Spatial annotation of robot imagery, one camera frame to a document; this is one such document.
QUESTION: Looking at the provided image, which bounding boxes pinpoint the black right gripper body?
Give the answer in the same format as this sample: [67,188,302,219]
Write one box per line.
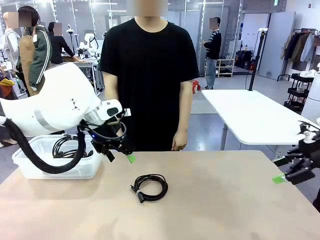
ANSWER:
[286,139,320,185]

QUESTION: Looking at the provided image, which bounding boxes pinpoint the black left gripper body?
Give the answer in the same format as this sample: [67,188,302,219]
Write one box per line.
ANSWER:
[99,123,136,154]

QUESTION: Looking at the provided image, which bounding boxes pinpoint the black cable with barrel connector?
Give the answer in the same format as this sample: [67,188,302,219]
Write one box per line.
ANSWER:
[129,174,169,204]

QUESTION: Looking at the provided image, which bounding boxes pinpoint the black cable with grey tie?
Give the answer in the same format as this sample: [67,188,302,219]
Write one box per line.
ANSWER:
[52,136,81,159]

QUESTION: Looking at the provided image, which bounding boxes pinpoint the person's left forearm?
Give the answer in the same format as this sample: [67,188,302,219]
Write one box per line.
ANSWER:
[176,99,193,133]

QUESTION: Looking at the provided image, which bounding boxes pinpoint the person's left hand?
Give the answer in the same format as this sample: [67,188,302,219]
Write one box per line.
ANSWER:
[171,129,189,152]

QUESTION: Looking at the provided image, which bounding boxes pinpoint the white table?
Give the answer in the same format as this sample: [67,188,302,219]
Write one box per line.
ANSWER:
[201,89,320,162]

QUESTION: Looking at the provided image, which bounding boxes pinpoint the white cylinder unit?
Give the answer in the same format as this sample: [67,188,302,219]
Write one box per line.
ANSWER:
[301,71,320,123]

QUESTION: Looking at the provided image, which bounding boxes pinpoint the grey workbench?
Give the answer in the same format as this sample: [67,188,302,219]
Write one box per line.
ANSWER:
[74,59,105,96]

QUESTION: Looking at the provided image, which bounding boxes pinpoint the person in black t-shirt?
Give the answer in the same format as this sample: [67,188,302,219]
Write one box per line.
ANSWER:
[98,0,200,152]

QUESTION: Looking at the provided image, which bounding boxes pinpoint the black utility cart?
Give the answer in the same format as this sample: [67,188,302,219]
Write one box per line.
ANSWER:
[284,72,315,109]

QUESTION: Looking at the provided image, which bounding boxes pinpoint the clear plastic storage bin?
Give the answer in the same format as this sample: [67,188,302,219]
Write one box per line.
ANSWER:
[11,134,103,180]

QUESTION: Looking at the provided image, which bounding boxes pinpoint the black stand with white head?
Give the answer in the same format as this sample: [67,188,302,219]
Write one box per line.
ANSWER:
[248,27,269,91]

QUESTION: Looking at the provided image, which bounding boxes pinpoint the black bags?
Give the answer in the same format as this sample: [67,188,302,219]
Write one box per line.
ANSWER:
[235,49,256,70]

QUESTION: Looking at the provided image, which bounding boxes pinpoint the wooden shoe rack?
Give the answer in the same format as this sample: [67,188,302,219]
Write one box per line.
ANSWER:
[216,56,236,78]

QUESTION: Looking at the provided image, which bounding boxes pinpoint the clothes rack with coats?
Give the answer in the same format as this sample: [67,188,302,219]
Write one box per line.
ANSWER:
[276,28,320,82]

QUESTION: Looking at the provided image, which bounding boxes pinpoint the person in apron and green jacket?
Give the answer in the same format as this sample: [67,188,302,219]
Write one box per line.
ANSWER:
[15,5,53,97]

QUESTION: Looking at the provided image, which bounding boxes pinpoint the person in striped sweater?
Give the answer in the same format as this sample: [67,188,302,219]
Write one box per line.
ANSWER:
[202,16,223,90]

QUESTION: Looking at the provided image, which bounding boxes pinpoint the black camera box with LED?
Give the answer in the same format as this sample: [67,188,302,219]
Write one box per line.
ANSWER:
[90,132,116,163]

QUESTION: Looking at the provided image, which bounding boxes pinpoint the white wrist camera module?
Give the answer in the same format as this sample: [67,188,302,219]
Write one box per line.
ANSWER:
[297,120,320,145]

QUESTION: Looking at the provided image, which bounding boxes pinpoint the black cable sleeve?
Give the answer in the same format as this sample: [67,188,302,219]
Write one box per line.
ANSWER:
[4,117,87,175]

